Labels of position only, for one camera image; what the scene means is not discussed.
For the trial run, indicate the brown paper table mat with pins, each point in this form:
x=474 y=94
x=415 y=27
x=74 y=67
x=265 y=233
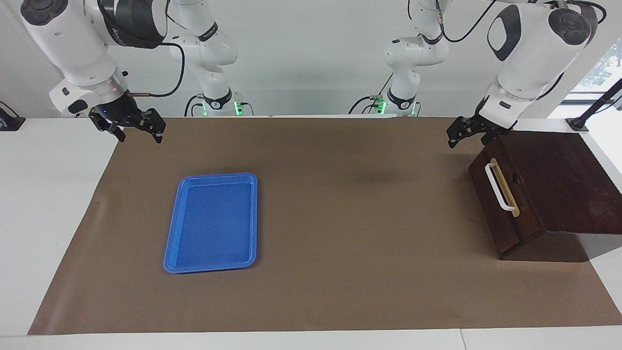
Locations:
x=340 y=218

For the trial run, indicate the black camera stand pole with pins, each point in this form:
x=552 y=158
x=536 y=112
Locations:
x=595 y=104

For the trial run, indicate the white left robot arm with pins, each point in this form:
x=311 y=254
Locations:
x=529 y=53

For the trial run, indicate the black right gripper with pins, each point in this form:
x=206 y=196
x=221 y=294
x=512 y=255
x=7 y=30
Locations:
x=119 y=109

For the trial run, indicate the white wall power outlet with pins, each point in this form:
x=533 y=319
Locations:
x=60 y=114

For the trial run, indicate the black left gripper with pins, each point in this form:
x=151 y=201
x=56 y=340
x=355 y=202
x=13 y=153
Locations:
x=488 y=121

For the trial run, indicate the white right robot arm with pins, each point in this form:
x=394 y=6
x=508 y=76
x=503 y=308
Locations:
x=73 y=43

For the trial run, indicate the dark brown wooden cabinet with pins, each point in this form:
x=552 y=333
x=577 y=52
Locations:
x=563 y=184

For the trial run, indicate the blue plastic tray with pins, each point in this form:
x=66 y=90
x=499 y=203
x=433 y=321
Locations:
x=209 y=223

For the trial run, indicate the black stand base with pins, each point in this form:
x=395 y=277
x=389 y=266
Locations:
x=8 y=121

